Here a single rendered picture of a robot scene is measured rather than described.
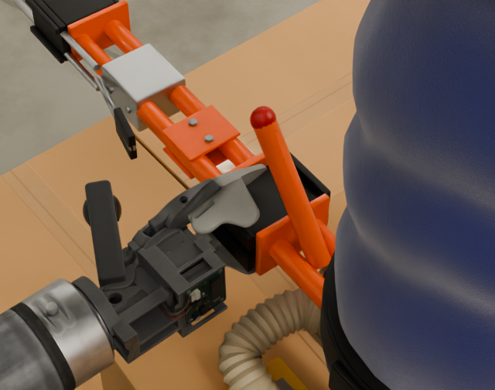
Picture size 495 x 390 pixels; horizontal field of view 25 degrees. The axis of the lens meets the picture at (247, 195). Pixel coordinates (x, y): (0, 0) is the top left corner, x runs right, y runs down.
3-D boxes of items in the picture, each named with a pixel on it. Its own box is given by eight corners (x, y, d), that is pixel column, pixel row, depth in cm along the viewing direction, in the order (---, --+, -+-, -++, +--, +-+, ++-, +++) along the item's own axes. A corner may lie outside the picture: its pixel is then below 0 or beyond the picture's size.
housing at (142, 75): (190, 107, 120) (189, 76, 117) (137, 135, 118) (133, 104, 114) (154, 70, 124) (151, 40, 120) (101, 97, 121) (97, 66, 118)
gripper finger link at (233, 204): (298, 197, 104) (223, 263, 102) (257, 159, 107) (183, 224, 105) (291, 181, 101) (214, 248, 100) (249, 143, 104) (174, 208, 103)
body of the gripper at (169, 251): (233, 306, 105) (128, 378, 100) (178, 248, 109) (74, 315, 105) (231, 257, 99) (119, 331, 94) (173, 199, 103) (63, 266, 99)
